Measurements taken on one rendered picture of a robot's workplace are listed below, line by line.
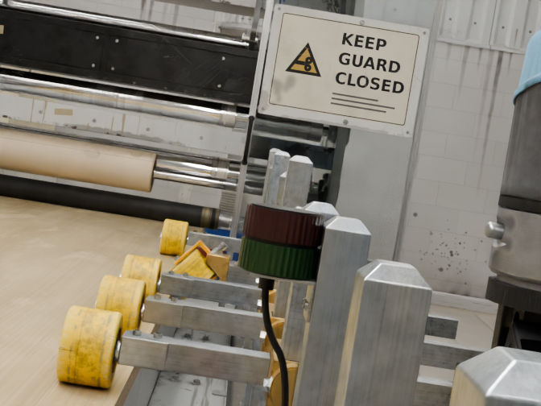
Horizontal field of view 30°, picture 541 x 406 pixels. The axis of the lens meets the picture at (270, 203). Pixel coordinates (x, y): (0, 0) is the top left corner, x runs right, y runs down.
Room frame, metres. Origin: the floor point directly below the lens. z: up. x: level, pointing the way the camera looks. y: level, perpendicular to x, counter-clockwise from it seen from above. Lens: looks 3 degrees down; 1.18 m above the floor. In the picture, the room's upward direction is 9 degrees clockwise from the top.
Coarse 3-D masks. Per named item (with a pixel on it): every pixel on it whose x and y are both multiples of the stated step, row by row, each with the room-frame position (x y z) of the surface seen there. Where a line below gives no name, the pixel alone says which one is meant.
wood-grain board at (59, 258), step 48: (0, 240) 2.07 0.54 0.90; (48, 240) 2.20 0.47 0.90; (96, 240) 2.34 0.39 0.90; (144, 240) 2.51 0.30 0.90; (0, 288) 1.52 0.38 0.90; (48, 288) 1.59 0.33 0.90; (96, 288) 1.66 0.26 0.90; (0, 336) 1.21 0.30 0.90; (48, 336) 1.25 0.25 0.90; (0, 384) 0.99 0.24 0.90; (48, 384) 1.02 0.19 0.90
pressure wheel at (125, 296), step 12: (108, 276) 1.29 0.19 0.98; (108, 288) 1.27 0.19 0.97; (120, 288) 1.27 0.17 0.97; (132, 288) 1.27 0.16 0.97; (144, 288) 1.30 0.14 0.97; (96, 300) 1.29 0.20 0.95; (108, 300) 1.26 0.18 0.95; (120, 300) 1.26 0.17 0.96; (132, 300) 1.26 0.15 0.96; (144, 300) 1.33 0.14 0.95; (120, 312) 1.26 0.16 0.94; (132, 312) 1.26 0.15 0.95; (132, 324) 1.26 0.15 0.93
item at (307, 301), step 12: (252, 204) 0.76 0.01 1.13; (264, 204) 0.77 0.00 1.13; (264, 240) 0.74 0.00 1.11; (264, 276) 0.75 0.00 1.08; (276, 276) 0.74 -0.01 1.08; (264, 288) 0.76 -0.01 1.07; (312, 288) 0.75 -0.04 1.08; (264, 300) 0.76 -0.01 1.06; (312, 300) 0.75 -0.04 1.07; (264, 312) 0.76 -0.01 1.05; (264, 324) 0.76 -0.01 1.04; (276, 348) 0.76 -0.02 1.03; (288, 384) 0.76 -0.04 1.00; (288, 396) 0.76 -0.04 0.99
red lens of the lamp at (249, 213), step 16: (256, 208) 0.74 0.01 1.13; (256, 224) 0.74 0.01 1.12; (272, 224) 0.74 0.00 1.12; (288, 224) 0.73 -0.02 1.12; (304, 224) 0.74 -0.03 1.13; (320, 224) 0.75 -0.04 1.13; (272, 240) 0.74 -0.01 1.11; (288, 240) 0.73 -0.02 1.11; (304, 240) 0.74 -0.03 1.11; (320, 240) 0.76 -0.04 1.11
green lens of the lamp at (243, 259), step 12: (252, 240) 0.75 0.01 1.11; (240, 252) 0.76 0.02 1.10; (252, 252) 0.74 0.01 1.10; (264, 252) 0.74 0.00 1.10; (276, 252) 0.73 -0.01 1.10; (288, 252) 0.73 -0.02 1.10; (300, 252) 0.74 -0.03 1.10; (312, 252) 0.75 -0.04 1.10; (240, 264) 0.75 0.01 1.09; (252, 264) 0.74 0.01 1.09; (264, 264) 0.74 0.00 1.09; (276, 264) 0.73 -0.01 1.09; (288, 264) 0.74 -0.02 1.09; (300, 264) 0.74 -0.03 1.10; (312, 264) 0.75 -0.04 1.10; (288, 276) 0.74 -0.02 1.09; (300, 276) 0.74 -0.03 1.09; (312, 276) 0.75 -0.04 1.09
